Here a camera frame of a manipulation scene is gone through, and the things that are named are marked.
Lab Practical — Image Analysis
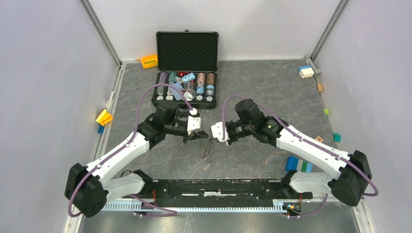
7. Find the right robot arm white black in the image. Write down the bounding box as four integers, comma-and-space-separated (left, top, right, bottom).
218, 99, 378, 207

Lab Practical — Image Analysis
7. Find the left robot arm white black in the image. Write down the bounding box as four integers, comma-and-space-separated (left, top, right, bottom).
64, 100, 207, 217

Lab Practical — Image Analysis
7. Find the blue playing card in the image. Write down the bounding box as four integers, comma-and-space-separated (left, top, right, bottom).
168, 83, 183, 100

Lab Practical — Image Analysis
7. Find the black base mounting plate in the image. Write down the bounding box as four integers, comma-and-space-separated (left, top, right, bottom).
137, 179, 313, 208

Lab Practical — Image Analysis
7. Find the blue green toy brick stack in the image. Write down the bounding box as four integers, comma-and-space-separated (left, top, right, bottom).
285, 156, 313, 173

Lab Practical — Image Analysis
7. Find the black poker chip case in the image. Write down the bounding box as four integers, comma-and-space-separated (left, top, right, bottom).
152, 31, 219, 109

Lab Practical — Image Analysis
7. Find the wooden letter cube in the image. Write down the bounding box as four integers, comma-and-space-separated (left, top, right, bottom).
315, 136, 324, 143

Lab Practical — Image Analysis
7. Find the yellow box at back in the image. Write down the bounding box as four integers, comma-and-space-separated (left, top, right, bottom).
140, 54, 158, 69

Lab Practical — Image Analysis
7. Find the yellow orange block left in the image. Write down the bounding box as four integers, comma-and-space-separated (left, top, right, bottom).
95, 109, 113, 126

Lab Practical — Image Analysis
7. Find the blue white toy brick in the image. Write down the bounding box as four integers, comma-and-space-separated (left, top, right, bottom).
299, 65, 315, 78

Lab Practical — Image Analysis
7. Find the small blue block left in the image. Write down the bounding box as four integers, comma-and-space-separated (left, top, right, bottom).
98, 125, 104, 135

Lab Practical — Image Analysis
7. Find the orange wooden cube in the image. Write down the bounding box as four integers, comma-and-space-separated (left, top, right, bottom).
317, 83, 324, 94

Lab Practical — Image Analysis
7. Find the teal small cube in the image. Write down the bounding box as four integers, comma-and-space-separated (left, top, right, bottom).
332, 133, 341, 143

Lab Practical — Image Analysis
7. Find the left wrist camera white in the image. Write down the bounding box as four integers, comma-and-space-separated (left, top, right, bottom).
187, 108, 201, 135

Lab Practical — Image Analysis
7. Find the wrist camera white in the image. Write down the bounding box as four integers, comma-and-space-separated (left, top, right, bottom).
187, 108, 201, 135
210, 121, 229, 143

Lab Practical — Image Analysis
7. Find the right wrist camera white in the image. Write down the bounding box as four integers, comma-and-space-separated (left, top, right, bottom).
210, 121, 229, 143

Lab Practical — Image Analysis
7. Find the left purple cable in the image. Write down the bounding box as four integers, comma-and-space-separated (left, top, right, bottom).
68, 83, 194, 218

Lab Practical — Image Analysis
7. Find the purple cable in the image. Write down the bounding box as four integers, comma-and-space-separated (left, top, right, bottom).
221, 94, 379, 219
68, 83, 194, 218

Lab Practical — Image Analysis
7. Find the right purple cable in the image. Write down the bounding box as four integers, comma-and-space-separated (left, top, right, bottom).
221, 94, 379, 219

